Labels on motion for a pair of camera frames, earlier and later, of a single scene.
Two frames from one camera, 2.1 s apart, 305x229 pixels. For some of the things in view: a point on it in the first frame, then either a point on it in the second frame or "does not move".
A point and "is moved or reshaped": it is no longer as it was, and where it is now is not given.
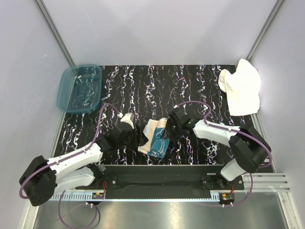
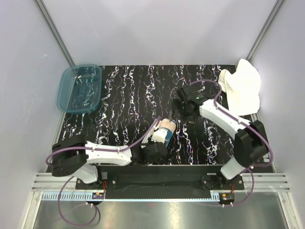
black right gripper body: x=172 y=130 -> x=181 y=107
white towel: x=243 y=88 does not move
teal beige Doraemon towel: x=157 y=145 is moved or reshaped
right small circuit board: x=226 y=197 does not move
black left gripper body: x=131 y=141 -> x=150 y=142
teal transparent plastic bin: x=79 y=88 does not move
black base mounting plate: x=165 y=177 does not move
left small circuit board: x=98 y=195 does not move
